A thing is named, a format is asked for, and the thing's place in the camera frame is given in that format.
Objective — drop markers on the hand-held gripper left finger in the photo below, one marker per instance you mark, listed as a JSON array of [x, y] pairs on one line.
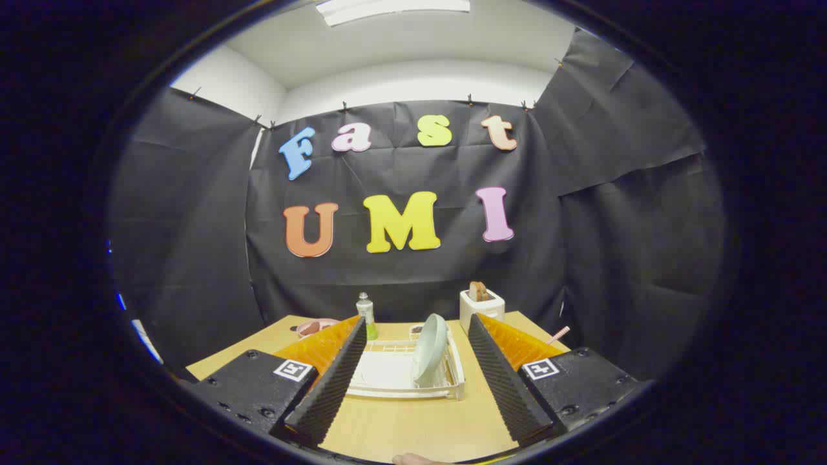
[[336, 381]]

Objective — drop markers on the white drip tray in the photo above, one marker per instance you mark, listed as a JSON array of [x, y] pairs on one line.
[[381, 372]]

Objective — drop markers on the brown bread slice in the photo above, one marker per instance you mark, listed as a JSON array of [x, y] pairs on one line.
[[479, 291]]

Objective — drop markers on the brown sausage piece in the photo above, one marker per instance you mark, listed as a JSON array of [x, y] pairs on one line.
[[311, 328]]

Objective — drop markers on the pink plate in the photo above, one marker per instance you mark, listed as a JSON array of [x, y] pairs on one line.
[[329, 321]]

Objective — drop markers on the ceiling light panel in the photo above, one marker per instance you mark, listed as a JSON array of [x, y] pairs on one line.
[[387, 10]]

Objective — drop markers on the white divided seed tray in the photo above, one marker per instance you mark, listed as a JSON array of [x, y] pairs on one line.
[[415, 330]]

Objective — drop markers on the pale green plate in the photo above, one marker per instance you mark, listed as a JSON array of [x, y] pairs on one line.
[[429, 349]]

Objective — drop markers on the white toaster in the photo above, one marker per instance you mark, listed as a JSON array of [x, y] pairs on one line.
[[481, 311]]

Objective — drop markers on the black backdrop cloth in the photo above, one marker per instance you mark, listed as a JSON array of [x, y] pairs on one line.
[[194, 226]]

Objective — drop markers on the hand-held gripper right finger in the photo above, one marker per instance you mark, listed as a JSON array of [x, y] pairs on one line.
[[501, 381]]

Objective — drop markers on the clear bottle with green liquid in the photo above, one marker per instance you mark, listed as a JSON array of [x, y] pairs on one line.
[[366, 310]]

